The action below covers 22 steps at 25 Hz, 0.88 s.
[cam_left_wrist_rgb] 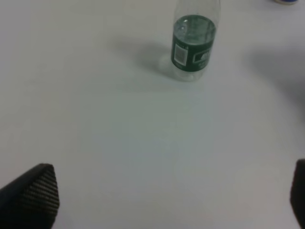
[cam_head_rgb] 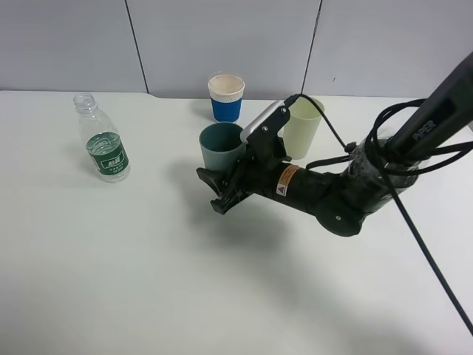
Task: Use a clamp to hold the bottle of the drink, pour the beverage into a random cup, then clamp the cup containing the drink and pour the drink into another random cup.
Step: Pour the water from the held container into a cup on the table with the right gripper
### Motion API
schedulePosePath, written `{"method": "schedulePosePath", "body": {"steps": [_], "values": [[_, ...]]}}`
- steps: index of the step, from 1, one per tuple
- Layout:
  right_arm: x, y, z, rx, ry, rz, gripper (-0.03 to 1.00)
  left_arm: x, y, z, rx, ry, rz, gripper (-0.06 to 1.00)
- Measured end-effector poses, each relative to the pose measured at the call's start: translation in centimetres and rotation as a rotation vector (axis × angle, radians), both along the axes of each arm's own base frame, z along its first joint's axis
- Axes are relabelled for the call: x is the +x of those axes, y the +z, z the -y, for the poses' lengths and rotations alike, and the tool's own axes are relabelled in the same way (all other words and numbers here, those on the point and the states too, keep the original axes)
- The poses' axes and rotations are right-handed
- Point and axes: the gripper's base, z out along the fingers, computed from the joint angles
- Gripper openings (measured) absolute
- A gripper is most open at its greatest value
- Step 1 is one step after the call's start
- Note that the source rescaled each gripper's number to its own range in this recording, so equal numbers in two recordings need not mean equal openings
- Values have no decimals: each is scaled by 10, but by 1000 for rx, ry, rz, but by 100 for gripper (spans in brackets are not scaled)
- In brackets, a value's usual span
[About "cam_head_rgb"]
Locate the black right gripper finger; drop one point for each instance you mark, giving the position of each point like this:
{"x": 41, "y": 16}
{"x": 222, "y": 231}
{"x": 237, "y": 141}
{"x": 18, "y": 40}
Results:
{"x": 228, "y": 198}
{"x": 218, "y": 181}

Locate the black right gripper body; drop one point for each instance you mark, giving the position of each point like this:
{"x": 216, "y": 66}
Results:
{"x": 266, "y": 170}

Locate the teal plastic cup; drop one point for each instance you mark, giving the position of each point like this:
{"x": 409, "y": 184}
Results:
{"x": 221, "y": 146}

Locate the clear plastic water bottle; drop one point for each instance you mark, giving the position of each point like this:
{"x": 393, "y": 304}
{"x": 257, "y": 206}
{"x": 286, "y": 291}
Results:
{"x": 101, "y": 139}

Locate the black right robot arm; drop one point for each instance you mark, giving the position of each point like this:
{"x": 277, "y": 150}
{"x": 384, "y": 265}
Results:
{"x": 341, "y": 192}

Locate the pale green plastic cup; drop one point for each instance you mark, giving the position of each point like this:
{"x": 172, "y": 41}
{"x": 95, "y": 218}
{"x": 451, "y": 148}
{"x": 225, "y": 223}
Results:
{"x": 299, "y": 131}

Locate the blue sleeved paper cup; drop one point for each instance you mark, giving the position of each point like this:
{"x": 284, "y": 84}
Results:
{"x": 226, "y": 92}

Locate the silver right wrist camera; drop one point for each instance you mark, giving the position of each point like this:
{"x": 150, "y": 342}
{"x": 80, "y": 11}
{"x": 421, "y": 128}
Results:
{"x": 260, "y": 119}

